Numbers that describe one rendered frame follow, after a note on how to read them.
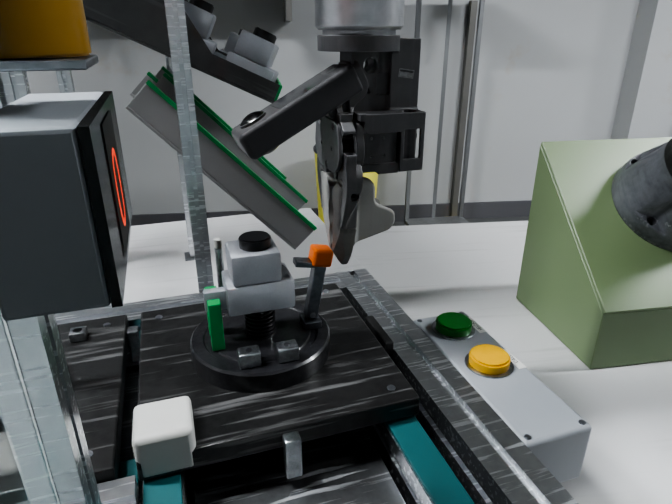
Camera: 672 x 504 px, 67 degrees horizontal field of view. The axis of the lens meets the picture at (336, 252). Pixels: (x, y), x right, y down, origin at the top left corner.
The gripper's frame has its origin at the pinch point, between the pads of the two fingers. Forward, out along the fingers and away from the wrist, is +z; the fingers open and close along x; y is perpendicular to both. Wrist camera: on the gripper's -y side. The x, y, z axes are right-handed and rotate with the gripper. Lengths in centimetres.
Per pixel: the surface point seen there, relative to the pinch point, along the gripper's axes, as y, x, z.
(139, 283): -22, 43, 21
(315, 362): -4.0, -5.7, 8.5
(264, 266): -7.6, -2.2, -0.5
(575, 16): 248, 253, -29
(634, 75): 287, 234, 7
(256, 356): -9.5, -5.8, 6.6
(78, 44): -17.6, -20.2, -19.8
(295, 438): -7.8, -13.0, 10.1
